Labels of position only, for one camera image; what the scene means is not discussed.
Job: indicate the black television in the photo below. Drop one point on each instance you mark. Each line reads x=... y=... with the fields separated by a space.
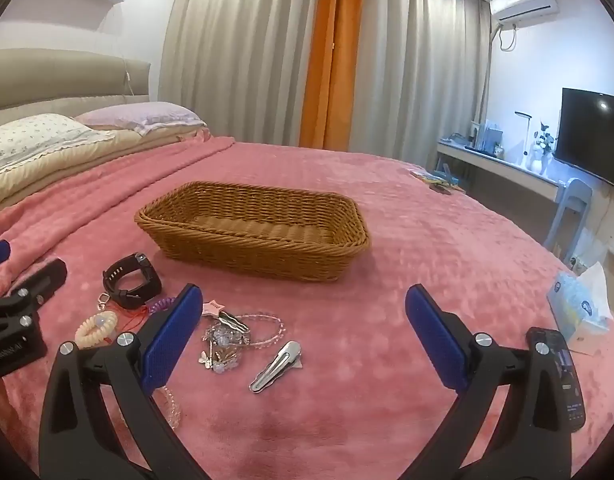
x=592 y=130

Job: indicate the silver metal hair clip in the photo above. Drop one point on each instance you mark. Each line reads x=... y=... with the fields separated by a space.
x=277 y=365

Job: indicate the white desk lamp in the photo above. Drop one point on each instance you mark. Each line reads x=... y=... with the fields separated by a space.
x=528 y=135

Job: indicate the brown wicker basket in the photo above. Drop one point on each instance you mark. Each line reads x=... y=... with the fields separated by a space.
x=252 y=255

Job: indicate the pale blue chair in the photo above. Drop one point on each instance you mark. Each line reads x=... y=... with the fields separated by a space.
x=572 y=205

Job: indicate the beige padded headboard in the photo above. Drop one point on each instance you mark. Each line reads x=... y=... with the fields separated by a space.
x=62 y=75

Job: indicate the small colourful items pile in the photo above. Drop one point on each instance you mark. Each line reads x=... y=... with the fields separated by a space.
x=439 y=182

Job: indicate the orange curtain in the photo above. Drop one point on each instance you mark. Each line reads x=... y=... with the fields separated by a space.
x=332 y=60

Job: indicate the black wristwatch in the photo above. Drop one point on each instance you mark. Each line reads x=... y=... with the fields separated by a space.
x=149 y=275

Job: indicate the blue desk box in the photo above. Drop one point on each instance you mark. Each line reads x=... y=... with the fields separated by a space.
x=493 y=137

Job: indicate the white vase with plant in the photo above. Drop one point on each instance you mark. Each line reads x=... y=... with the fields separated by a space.
x=539 y=157

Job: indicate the white air conditioner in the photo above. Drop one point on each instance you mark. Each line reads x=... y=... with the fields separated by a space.
x=524 y=2

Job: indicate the blue tissue pack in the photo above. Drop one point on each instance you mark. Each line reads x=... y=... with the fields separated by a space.
x=577 y=310

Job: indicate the white floral pillow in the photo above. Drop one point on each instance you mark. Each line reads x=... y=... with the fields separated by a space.
x=32 y=135

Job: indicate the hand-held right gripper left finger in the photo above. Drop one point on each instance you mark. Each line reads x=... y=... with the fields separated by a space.
x=169 y=340

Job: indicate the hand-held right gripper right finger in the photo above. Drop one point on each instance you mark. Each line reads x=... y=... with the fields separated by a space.
x=437 y=340

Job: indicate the white desk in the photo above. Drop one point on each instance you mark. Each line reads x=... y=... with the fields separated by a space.
x=497 y=165

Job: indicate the beige quilt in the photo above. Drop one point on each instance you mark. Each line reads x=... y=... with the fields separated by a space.
x=87 y=155

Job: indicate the pink plush blanket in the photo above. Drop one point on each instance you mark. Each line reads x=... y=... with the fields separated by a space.
x=387 y=240

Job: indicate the grey curtain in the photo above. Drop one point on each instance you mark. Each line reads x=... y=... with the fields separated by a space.
x=417 y=70
x=237 y=50

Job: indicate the rhinestone butterfly jewelry cluster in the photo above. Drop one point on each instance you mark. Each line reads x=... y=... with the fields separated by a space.
x=222 y=340

